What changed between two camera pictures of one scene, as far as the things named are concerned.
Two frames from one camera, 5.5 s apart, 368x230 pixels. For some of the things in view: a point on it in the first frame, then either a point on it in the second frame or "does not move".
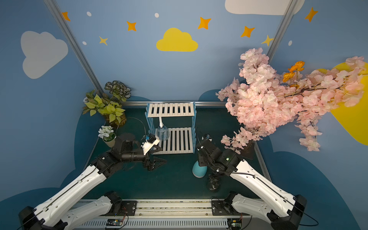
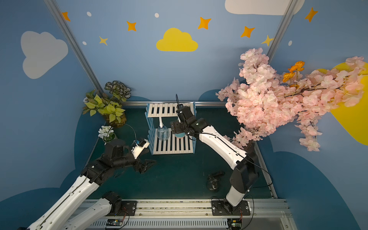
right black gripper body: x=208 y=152 to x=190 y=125
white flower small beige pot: x=107 y=133 does not move
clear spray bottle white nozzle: x=163 y=132 does not move
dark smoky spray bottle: x=213 y=182 does not move
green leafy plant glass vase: x=109 y=103 does not move
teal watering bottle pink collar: x=199 y=171 to x=180 y=135
